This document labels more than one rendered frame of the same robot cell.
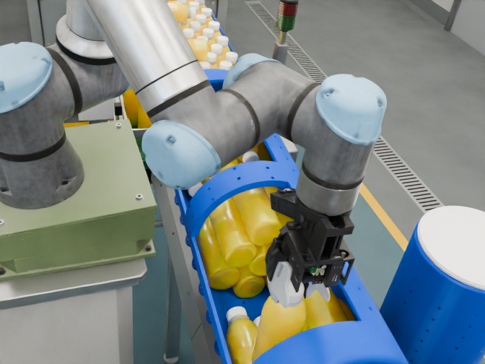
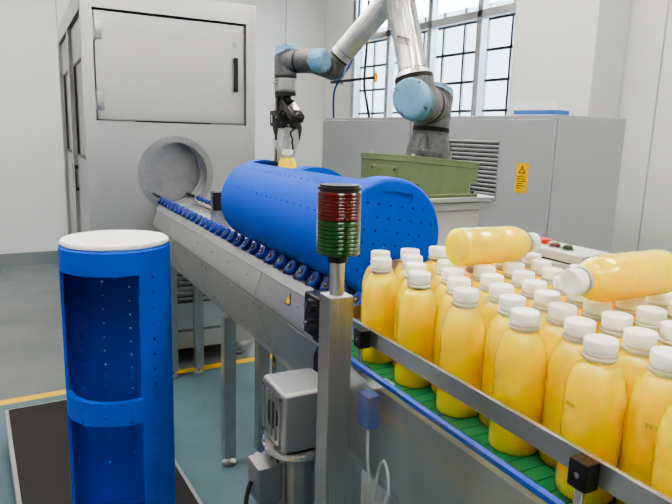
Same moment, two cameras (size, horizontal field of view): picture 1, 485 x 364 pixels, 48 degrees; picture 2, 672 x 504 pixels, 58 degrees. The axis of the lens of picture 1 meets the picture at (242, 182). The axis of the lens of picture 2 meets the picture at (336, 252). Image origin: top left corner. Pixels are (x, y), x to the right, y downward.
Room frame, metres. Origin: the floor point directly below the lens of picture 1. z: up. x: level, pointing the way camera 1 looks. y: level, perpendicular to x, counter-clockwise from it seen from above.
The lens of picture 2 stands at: (2.65, -0.17, 1.33)
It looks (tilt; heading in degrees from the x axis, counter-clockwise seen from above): 11 degrees down; 173
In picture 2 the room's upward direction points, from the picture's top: 2 degrees clockwise
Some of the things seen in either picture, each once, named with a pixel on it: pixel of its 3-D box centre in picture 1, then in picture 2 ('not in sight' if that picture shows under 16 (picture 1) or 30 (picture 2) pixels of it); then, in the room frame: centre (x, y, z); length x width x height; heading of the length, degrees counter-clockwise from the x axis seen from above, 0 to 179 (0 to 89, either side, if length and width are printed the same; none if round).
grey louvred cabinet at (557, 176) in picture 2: not in sight; (435, 232); (-1.13, 0.92, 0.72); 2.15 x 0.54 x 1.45; 24
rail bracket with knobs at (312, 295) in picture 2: not in sight; (327, 316); (1.42, -0.04, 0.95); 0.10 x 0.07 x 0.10; 111
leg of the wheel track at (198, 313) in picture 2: not in sight; (198, 318); (-0.61, -0.53, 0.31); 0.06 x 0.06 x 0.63; 21
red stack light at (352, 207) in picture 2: (288, 6); (339, 205); (1.80, -0.06, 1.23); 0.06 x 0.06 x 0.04
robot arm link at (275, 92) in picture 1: (265, 101); (314, 61); (0.57, -0.01, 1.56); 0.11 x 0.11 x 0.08; 54
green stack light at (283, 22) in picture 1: (286, 19); (338, 236); (1.80, -0.06, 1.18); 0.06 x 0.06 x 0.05
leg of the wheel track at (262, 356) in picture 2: not in sight; (261, 385); (0.30, -0.18, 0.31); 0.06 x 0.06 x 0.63; 21
